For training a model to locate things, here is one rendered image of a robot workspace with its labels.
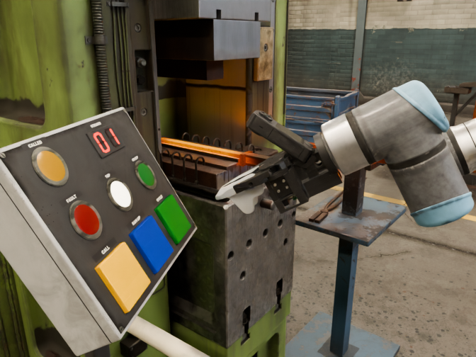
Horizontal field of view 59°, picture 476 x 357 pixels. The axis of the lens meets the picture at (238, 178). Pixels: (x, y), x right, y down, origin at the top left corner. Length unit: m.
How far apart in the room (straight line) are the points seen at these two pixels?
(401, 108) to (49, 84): 0.72
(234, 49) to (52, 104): 0.46
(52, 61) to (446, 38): 7.96
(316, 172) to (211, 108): 0.91
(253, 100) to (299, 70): 8.21
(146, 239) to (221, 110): 0.91
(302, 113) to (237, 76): 3.49
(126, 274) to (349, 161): 0.36
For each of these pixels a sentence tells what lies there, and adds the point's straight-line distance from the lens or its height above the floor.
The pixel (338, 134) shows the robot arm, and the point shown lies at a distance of 0.65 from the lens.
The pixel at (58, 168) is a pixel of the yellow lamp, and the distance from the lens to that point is 0.61.
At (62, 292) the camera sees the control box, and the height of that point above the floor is 1.02.
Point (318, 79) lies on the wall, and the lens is 9.45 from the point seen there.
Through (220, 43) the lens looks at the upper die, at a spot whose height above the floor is 1.31.
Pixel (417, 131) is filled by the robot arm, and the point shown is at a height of 1.20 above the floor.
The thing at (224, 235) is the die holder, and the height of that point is 0.83.
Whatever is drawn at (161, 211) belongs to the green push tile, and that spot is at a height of 1.03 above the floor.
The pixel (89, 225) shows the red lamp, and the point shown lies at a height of 1.08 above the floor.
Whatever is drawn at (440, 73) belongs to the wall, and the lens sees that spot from 8.62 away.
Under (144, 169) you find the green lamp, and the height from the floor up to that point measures 1.10.
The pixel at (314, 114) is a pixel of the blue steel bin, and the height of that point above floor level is 0.49.
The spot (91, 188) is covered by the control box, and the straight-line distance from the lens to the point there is 0.65.
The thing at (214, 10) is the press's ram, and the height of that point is 1.38.
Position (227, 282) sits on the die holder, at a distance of 1.19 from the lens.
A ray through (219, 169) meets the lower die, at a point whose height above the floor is 0.98.
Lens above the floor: 1.33
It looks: 19 degrees down
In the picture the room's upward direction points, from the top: straight up
